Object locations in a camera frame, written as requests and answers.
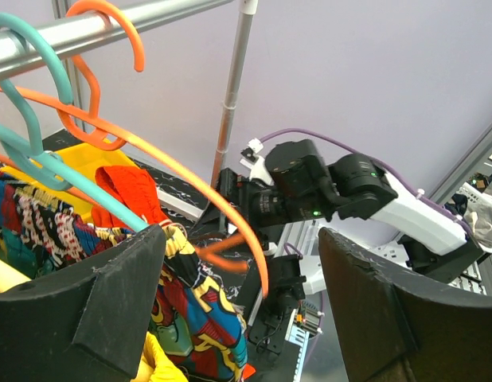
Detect yellow plastic bin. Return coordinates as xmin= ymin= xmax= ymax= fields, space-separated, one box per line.
xmin=0 ymin=143 xmax=138 ymax=223

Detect silver clothes rail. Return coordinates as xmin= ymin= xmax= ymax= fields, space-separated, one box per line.
xmin=0 ymin=0 xmax=230 ymax=80

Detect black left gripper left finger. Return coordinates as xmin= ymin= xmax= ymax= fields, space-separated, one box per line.
xmin=0 ymin=225 xmax=166 ymax=381

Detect orange plastic hanger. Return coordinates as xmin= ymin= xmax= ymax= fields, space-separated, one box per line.
xmin=0 ymin=0 xmax=270 ymax=300

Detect comic print shorts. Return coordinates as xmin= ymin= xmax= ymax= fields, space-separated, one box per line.
xmin=0 ymin=171 xmax=248 ymax=381

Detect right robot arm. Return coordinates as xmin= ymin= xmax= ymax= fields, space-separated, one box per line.
xmin=217 ymin=139 xmax=484 ymax=283

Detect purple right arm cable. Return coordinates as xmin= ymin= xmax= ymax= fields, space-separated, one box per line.
xmin=257 ymin=127 xmax=474 ymax=236

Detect yellow shorts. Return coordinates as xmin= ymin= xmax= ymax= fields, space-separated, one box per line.
xmin=0 ymin=279 xmax=186 ymax=381

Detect teal plastic hanger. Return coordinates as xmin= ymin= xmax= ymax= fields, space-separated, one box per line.
xmin=0 ymin=13 xmax=147 ymax=232

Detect white clothes rack base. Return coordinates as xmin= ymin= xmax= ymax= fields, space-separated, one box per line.
xmin=157 ymin=189 xmax=203 ymax=221

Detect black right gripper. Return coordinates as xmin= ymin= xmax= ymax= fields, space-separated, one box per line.
xmin=201 ymin=168 xmax=244 ymax=239

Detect orange shorts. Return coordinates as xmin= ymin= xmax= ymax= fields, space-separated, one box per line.
xmin=95 ymin=166 xmax=172 ymax=226

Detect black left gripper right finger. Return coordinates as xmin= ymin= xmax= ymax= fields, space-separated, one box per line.
xmin=318 ymin=228 xmax=492 ymax=381

